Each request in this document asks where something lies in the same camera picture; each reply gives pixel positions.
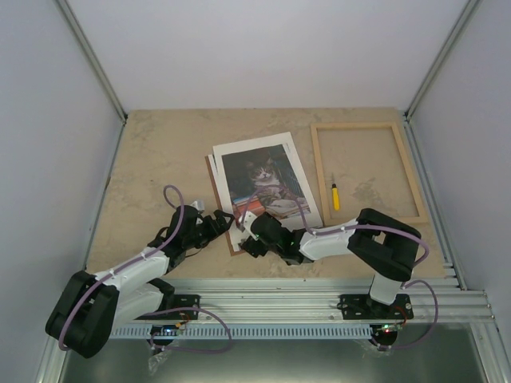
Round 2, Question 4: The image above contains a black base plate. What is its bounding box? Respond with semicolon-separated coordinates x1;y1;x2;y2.
337;294;414;320
159;293;200;322

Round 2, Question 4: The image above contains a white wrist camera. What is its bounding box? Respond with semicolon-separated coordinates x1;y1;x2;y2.
238;211;258;237
191;199;205;212

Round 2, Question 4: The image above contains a grey slotted cable duct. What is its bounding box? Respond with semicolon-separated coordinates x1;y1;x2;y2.
110;323;374;340

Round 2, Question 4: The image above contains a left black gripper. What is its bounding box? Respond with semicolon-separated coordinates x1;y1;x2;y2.
184;211;235;251

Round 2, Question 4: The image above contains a white mat board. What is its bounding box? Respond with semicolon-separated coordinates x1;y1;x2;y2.
211;132;323;250

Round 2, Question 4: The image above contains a cat and books photo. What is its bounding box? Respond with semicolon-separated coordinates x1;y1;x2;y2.
222;144;311;219

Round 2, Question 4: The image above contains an aluminium corner post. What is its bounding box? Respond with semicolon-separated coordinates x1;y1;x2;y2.
403;0;481;123
53;0;128;124

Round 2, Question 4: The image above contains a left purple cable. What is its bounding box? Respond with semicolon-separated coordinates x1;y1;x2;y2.
58;184;187;352

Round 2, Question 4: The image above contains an aluminium rail base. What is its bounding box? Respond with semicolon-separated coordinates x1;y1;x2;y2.
167;278;494;324

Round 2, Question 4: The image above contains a right aluminium corner post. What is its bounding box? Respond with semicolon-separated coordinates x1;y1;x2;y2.
403;0;481;123

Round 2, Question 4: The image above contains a yellow handled screwdriver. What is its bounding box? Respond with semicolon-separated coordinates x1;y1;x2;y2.
331;173;341;211

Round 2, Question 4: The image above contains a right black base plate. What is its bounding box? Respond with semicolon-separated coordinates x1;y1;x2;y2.
337;294;414;320

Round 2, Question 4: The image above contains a left aluminium corner post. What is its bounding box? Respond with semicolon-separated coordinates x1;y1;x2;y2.
53;0;128;124

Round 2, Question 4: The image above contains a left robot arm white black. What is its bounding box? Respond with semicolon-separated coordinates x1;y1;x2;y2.
45;205;235;358

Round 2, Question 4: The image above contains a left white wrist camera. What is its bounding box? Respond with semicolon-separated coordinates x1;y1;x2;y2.
191;199;205;212

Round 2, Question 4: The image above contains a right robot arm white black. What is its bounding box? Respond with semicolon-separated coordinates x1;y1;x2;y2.
238;208;429;318

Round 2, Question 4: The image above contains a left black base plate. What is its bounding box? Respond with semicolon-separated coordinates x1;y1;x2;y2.
159;293;200;322

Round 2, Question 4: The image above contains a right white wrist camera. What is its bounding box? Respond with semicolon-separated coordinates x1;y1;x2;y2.
238;211;258;237

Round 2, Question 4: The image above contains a wooden photo frame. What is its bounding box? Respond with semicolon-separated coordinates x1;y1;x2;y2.
311;121;429;226

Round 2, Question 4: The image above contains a brown fibreboard backing panel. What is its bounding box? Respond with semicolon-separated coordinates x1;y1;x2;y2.
205;155;244;256

